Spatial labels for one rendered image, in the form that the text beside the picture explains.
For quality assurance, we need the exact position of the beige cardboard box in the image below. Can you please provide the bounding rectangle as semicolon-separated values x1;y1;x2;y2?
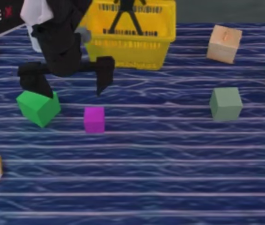
206;25;243;64

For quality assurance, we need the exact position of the bright green cube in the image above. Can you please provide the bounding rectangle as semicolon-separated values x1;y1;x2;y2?
16;90;61;128

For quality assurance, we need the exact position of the magenta cube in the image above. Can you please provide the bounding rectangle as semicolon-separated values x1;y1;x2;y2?
83;106;105;134

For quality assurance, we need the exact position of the yellow plastic shopping basket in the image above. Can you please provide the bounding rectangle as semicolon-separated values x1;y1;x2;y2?
79;0;177;71

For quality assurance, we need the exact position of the pale green cube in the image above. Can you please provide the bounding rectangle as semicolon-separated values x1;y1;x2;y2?
209;87;243;121

